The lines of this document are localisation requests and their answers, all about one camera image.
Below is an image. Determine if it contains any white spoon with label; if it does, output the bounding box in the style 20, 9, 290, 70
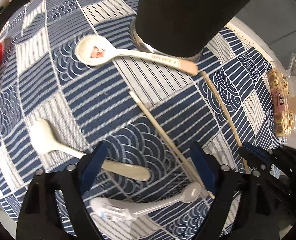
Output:
89, 182, 202, 222

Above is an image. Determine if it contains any white ceramic spoon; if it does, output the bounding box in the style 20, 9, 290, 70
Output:
30, 119, 151, 181

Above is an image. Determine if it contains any wooden chopstick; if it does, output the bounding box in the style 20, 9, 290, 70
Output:
201, 71, 250, 173
129, 91, 215, 199

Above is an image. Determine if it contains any cream spoon with picture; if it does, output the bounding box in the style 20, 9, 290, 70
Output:
75, 35, 198, 76

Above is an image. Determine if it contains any clear plastic cookie box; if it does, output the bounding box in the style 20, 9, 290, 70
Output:
267, 54, 296, 139

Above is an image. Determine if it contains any blue patterned tablecloth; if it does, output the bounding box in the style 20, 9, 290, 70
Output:
0, 0, 281, 239

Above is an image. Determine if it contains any black utensil holder cup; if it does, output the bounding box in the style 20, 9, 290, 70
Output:
131, 0, 251, 58

